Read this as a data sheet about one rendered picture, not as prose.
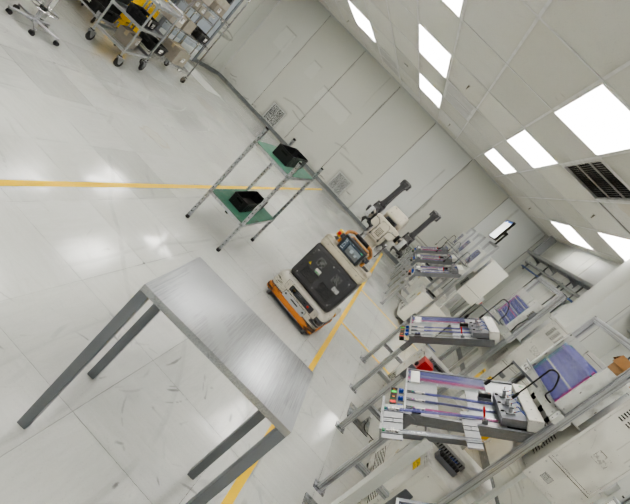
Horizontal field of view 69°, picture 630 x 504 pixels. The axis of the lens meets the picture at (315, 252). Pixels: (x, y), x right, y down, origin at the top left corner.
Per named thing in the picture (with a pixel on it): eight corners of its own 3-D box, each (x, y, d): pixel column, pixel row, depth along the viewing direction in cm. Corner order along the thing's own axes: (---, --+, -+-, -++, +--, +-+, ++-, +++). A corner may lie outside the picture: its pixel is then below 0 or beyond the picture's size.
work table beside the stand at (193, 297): (92, 369, 216) (200, 256, 196) (196, 474, 217) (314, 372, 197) (16, 422, 172) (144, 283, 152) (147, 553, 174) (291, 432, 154)
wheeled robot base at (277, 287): (307, 337, 415) (326, 320, 409) (263, 285, 427) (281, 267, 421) (328, 324, 479) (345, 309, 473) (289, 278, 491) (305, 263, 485)
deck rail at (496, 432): (402, 423, 264) (403, 412, 263) (402, 421, 266) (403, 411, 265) (534, 445, 249) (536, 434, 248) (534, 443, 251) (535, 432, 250)
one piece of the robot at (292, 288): (312, 319, 413) (319, 313, 411) (283, 285, 421) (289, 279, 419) (313, 319, 415) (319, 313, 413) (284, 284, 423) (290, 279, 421)
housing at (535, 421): (525, 443, 252) (529, 419, 250) (509, 403, 299) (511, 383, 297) (541, 446, 250) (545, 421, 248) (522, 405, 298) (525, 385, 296)
